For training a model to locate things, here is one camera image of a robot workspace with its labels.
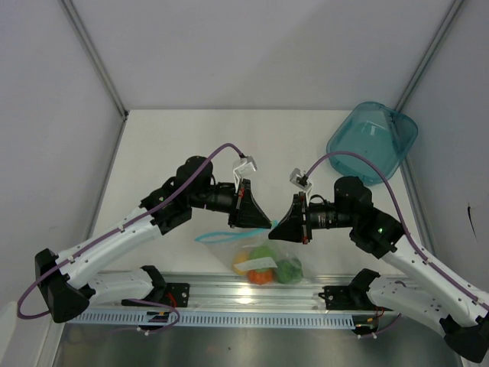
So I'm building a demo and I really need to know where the clear zip top bag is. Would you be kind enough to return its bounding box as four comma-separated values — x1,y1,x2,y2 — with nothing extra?
195,229,304,285

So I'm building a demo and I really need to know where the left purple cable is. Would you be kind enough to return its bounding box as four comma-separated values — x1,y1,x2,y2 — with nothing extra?
17,143,248,337

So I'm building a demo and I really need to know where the aluminium mounting rail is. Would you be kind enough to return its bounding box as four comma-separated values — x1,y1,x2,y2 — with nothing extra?
51,273,469,315

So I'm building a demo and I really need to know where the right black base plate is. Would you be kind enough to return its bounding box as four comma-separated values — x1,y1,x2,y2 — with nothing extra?
318,286,381,311

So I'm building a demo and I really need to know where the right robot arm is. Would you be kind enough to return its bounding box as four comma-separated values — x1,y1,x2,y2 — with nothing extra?
268,177,488,363

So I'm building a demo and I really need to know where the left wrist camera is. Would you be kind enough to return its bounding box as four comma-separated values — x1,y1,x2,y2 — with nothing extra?
232,156,257,191

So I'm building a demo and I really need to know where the left frame post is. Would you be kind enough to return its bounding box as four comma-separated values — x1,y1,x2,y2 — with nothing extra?
58,0,128,121

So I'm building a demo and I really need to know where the orange toy pumpkin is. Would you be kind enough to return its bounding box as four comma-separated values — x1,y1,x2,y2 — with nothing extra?
247,269,274,285

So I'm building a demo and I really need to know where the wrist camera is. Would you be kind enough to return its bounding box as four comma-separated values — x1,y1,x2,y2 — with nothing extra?
232,156,257,191
290,168,313,196

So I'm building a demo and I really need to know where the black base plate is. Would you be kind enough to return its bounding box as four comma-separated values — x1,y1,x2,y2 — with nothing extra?
318,286,381,311
142,283,190,308

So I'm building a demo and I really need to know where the light green toy fruit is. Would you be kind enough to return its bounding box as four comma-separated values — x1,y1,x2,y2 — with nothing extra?
249,245,277,261

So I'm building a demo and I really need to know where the dark green toy pepper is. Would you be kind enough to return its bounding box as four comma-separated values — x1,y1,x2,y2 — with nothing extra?
274,258,303,284

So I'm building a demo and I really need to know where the slotted cable duct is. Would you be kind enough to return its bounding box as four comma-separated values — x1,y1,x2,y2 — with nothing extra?
70,309,355,330

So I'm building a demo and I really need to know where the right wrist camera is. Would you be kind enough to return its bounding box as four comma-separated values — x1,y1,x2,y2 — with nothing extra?
290,168,313,196

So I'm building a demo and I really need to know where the teal plastic bin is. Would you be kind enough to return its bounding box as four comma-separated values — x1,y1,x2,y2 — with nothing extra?
326,102,418,179

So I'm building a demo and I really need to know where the purple cable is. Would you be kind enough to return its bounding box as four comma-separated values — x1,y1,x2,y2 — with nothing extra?
303,151,489,341
17,143,248,337

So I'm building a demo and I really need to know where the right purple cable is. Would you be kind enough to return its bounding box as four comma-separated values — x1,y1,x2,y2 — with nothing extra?
303,151,489,341

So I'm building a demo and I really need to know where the yellow toy squash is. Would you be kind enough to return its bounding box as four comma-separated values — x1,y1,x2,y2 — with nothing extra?
232,252,249,276

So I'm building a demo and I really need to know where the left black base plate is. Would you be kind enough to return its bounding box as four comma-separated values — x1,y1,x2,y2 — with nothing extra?
142,283,190,308

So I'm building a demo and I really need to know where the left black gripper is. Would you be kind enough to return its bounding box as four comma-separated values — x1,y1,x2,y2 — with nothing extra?
189,178,271,229

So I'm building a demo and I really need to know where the frame post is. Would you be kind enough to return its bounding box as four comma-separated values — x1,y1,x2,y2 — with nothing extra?
394,0,468,112
58,0,128,121

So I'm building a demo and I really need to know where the right frame post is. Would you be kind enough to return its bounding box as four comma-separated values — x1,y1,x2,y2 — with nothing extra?
394,0,468,112

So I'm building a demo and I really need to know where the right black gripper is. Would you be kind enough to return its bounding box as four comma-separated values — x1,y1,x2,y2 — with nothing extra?
269,191,356,245

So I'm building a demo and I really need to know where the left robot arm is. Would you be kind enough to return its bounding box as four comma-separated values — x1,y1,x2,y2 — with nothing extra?
34,156,272,323

